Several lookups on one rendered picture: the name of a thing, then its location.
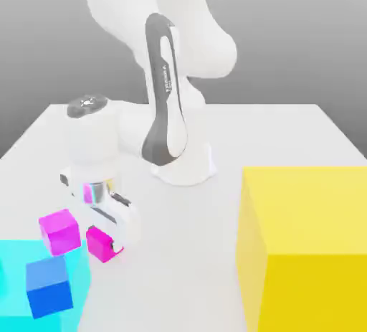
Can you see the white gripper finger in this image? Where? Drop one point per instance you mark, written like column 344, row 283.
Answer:
column 117, row 249

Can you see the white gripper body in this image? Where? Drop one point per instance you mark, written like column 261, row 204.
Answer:
column 126, row 223

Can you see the small pink cube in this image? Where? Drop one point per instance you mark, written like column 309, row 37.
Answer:
column 99, row 244

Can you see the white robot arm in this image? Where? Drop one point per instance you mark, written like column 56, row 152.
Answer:
column 123, row 8

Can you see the small magenta cube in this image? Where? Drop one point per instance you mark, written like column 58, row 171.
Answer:
column 60, row 231

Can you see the small blue cube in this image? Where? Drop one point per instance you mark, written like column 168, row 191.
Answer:
column 48, row 289

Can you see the large cyan box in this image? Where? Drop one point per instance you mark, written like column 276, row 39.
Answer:
column 14, row 280

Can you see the large yellow box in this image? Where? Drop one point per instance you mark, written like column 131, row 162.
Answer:
column 309, row 237

